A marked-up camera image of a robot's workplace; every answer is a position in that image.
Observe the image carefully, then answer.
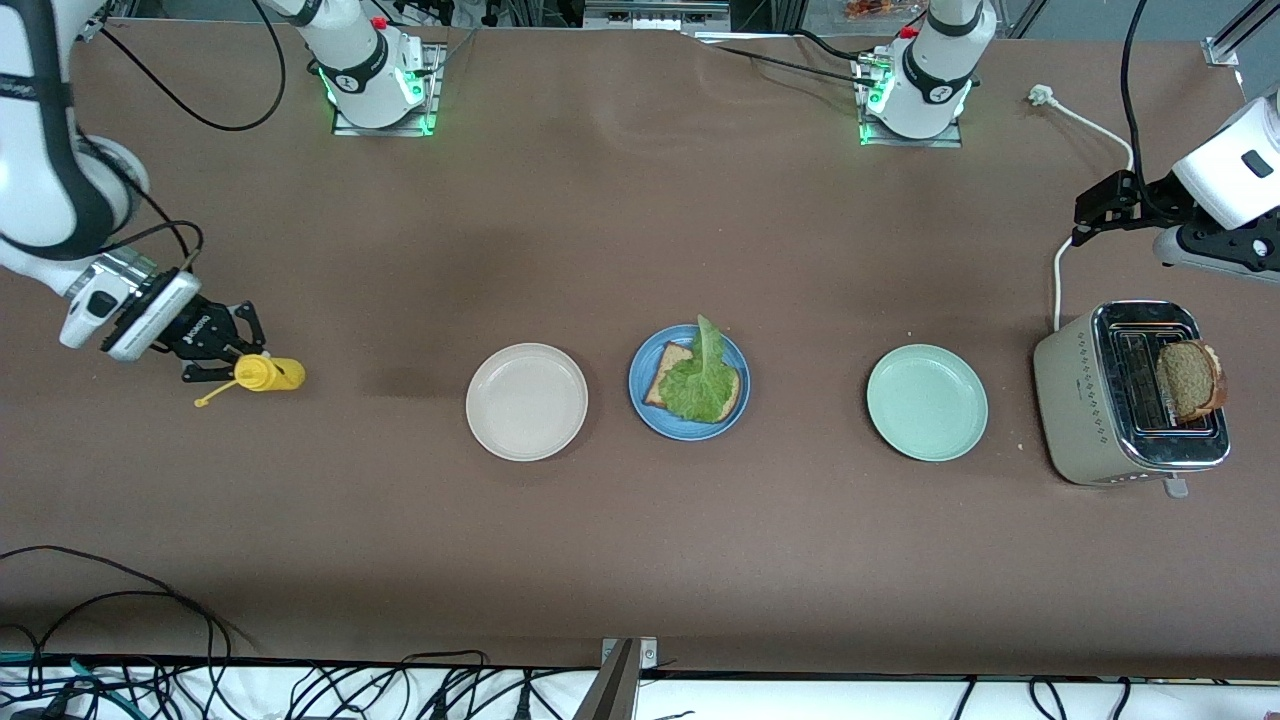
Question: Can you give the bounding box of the green round plate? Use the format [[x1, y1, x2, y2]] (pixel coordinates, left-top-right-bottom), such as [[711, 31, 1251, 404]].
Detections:
[[866, 343, 990, 463]]

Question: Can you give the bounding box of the black cable with plug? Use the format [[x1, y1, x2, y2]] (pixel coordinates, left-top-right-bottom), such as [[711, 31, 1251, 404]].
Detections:
[[400, 650, 491, 720], [500, 665, 561, 720]]

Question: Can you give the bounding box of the teal cable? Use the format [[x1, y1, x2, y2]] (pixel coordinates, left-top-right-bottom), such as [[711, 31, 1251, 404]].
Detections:
[[0, 650, 131, 719]]

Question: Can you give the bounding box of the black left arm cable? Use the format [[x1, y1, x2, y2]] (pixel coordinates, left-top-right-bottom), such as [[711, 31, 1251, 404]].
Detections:
[[1120, 0, 1161, 216]]

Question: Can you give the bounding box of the blue round plate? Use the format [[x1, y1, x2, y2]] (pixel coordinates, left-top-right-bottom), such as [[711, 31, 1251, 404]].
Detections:
[[628, 323, 752, 442]]

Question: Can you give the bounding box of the green lettuce leaf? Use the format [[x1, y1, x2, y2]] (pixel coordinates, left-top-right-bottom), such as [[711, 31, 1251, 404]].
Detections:
[[658, 315, 741, 424]]

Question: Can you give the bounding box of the white toaster power cable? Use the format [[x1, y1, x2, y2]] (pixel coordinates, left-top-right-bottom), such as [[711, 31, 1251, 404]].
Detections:
[[1028, 85, 1136, 333]]

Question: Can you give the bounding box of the beige round plate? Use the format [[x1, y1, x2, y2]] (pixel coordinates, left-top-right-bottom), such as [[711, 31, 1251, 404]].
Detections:
[[465, 343, 590, 463]]

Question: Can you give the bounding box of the yellow mustard squeeze bottle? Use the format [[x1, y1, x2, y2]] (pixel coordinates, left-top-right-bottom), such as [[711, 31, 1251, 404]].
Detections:
[[195, 355, 307, 409]]

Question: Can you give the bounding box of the brown bread slice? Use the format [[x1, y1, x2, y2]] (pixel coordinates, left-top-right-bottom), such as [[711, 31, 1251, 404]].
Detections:
[[1155, 340, 1229, 423], [643, 341, 744, 425]]

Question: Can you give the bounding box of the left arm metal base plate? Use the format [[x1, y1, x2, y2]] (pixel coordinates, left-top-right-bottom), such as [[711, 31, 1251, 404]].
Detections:
[[858, 50, 964, 149]]

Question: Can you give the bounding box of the aluminium corner profile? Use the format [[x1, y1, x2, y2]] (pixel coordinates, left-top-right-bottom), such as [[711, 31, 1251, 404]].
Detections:
[[1203, 0, 1280, 67]]

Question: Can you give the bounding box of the aluminium profile post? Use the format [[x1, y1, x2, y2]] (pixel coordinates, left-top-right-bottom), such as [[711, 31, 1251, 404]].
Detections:
[[573, 640, 641, 720]]

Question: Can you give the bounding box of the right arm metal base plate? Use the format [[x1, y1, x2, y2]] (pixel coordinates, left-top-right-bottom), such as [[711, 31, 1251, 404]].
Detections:
[[332, 42, 446, 138]]

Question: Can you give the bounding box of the beige chrome toaster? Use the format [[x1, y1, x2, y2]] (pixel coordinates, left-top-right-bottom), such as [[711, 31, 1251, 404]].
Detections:
[[1033, 300, 1233, 499]]

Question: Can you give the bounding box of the aluminium frame rail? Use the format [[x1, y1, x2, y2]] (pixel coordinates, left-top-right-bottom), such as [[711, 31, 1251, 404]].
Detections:
[[583, 0, 731, 31]]

